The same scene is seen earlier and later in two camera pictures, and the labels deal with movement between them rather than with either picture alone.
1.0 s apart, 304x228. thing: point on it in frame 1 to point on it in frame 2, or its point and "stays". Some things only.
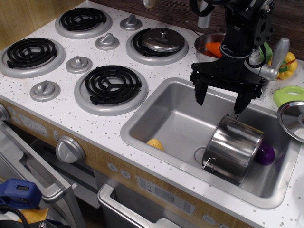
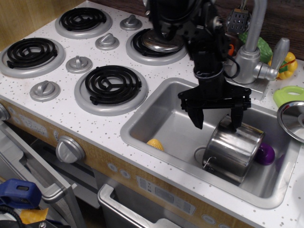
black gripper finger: [242, 100] to [236, 117]
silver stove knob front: [44, 91] stays
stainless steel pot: [232, 147] stays
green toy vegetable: [269, 52] stays
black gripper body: [232, 71] to [213, 93]
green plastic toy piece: [281, 96] stays
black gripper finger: [200, 90] to [196, 116]
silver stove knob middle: [107, 42] stays
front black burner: [110, 84] stays
